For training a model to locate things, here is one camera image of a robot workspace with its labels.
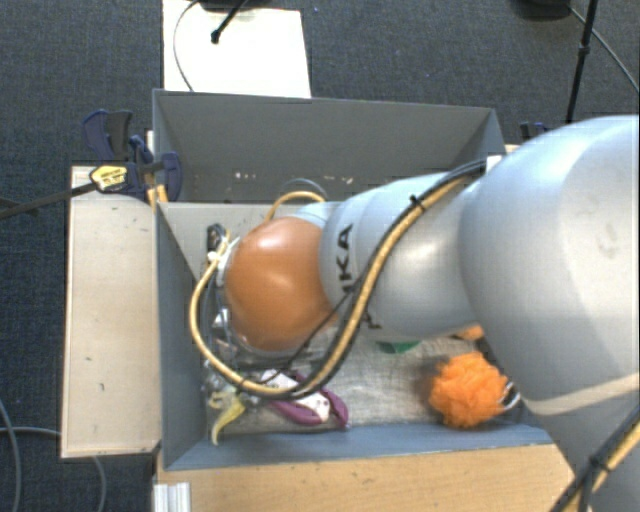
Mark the yellow curved piece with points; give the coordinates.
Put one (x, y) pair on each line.
(229, 412)

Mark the pale wood board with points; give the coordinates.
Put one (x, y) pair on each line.
(110, 325)

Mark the green round thing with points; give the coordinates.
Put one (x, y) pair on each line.
(397, 346)

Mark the grey metal bin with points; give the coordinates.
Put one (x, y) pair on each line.
(260, 145)

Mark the small orange thing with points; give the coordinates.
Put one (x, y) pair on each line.
(471, 332)

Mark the orange fluffy ball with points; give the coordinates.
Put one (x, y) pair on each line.
(467, 390)

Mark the black cylinder on white bracket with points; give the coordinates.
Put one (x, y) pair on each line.
(216, 239)

